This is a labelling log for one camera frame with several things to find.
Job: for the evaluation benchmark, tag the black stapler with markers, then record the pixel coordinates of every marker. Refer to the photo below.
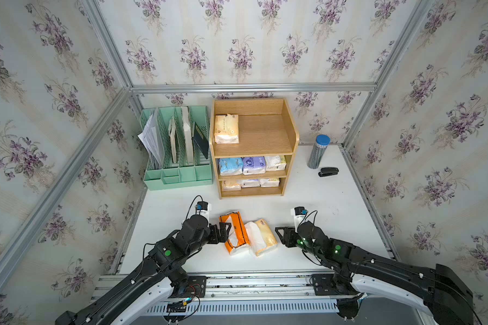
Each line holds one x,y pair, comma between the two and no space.
328,171

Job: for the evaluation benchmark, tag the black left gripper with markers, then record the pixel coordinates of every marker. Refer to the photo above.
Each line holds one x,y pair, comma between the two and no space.
224,235

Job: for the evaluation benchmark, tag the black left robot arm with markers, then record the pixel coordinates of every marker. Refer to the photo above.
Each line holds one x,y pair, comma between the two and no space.
155,278

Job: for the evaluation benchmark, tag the white tissue pack middle shelf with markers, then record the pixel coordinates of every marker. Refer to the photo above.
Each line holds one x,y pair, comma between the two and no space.
275,163

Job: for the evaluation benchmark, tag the white tissue pack shelf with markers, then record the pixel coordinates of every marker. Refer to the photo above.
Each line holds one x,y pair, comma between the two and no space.
269,182
275,163

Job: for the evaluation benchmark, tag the white tissue pack bottom shelf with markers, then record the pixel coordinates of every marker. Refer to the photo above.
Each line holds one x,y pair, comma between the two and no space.
269,182

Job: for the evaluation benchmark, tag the pencil canister blue lid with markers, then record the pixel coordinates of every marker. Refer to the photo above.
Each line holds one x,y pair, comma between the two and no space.
321,143

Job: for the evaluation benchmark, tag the white folder in organizer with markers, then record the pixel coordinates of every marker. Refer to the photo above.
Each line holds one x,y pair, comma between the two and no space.
187,135

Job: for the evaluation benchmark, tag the wooden three-tier shelf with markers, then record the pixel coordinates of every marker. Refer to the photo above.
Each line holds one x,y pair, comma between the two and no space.
253,143

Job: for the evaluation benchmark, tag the yellow tissue pack bottom shelf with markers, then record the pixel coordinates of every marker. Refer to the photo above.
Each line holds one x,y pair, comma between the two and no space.
230,185

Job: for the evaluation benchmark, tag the beige booklet in organizer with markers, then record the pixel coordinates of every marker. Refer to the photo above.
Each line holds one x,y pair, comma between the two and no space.
172,139

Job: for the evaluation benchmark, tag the black tablet in organizer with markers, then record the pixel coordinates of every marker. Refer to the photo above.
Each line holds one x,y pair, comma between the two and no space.
200,141

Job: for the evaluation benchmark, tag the light blue tissue pack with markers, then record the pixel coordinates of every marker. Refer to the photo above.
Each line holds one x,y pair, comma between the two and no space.
230,166

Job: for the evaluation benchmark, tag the white papers in organizer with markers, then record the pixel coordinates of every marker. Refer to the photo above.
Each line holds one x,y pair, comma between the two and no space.
151,138

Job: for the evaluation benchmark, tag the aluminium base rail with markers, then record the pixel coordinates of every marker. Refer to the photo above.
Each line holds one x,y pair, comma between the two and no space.
263,293

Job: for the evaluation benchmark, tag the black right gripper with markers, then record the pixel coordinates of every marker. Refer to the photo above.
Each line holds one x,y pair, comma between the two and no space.
288,233

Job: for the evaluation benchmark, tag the white-blue tissue pack bottom shelf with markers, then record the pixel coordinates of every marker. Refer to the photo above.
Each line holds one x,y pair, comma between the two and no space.
254,183

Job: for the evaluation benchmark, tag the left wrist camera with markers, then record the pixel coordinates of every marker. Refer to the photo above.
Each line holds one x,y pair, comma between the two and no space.
203,209

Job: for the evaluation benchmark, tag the green desk file organizer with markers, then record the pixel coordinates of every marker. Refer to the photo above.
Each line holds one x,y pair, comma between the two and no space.
180,133

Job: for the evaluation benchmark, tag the purple tissue pack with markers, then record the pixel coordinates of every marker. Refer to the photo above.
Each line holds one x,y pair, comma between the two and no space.
254,165

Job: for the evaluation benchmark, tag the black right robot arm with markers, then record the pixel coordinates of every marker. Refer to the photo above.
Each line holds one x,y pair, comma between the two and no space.
355,272

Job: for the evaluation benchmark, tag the orange tissue pack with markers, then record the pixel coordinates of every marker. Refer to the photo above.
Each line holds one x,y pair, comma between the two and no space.
238,241

